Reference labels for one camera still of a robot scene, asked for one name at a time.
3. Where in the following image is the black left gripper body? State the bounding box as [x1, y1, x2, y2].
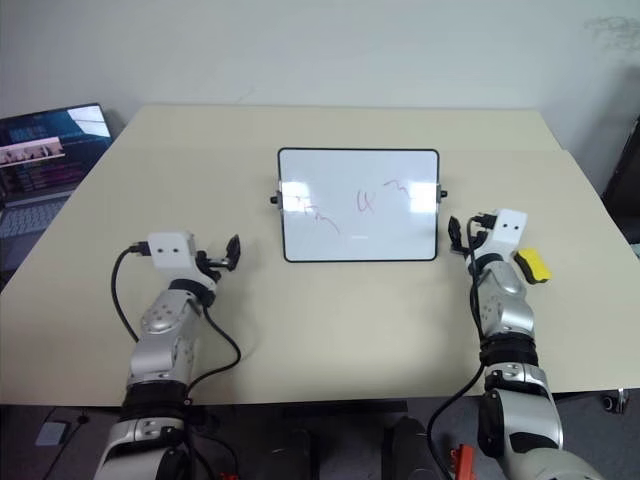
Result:
[194, 250, 227, 284]

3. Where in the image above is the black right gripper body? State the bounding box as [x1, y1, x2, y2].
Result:
[465, 221, 496, 253]

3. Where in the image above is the yellow and black eraser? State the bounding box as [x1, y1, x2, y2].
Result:
[514, 247, 553, 283]

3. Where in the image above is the black framed whiteboard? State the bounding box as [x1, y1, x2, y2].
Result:
[269, 146, 448, 264]

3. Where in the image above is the open laptop computer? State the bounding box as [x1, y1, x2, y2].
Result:
[0, 102, 116, 274]

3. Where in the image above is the dark rounded shape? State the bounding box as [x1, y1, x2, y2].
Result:
[383, 416, 432, 480]

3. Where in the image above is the red clamp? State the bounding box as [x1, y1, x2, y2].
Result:
[447, 443, 477, 480]

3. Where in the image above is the black caster wheel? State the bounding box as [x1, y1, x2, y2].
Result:
[599, 389, 632, 415]

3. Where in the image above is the grey box on floor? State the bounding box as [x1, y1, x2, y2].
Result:
[35, 421, 70, 448]

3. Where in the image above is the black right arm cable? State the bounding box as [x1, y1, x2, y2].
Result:
[425, 212, 499, 480]

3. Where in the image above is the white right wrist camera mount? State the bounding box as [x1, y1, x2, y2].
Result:
[486, 209, 530, 262]

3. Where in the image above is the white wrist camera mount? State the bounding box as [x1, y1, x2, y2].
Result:
[149, 230, 198, 275]
[486, 209, 530, 262]

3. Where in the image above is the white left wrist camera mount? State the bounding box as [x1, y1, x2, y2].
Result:
[149, 230, 198, 275]

